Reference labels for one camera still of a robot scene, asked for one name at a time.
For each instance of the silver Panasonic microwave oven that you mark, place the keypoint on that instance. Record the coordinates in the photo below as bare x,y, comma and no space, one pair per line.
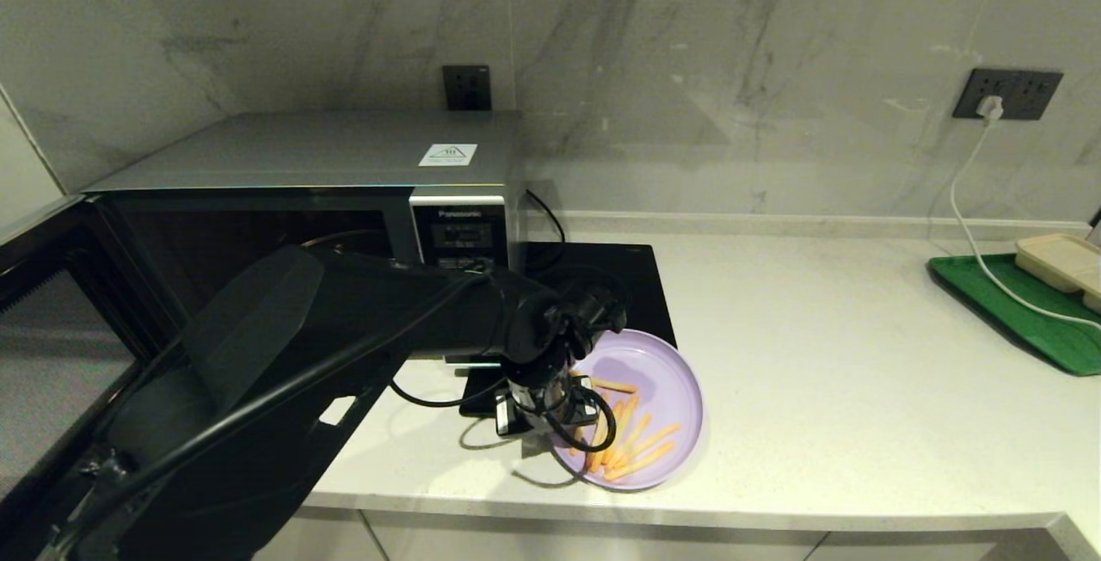
301,148

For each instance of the black induction cooktop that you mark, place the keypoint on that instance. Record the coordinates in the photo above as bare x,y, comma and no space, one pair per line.
636,286

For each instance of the green plastic tray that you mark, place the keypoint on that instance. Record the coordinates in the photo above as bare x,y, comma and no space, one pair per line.
1032,329

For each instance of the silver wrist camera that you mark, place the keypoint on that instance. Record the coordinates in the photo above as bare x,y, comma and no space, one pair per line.
507,419

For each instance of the white warning sticker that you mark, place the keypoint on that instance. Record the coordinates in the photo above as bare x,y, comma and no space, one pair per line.
447,154

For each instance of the beige lunch box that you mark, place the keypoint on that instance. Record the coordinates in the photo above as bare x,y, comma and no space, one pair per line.
1060,260

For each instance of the white power plug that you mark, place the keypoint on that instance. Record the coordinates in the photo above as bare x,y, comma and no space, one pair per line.
991,107

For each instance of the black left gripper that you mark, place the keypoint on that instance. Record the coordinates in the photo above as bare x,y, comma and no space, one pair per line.
542,406

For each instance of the small black wall socket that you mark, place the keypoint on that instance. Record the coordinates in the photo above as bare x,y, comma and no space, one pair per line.
467,88

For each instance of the black glass microwave door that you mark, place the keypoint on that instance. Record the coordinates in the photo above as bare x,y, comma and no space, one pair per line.
52,354

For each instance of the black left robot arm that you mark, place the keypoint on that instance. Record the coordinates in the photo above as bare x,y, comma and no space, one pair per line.
301,329

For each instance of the wide black wall socket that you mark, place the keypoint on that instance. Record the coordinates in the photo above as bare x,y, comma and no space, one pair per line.
1032,94

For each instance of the purple plastic plate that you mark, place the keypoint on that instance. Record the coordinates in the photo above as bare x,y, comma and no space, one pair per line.
671,372

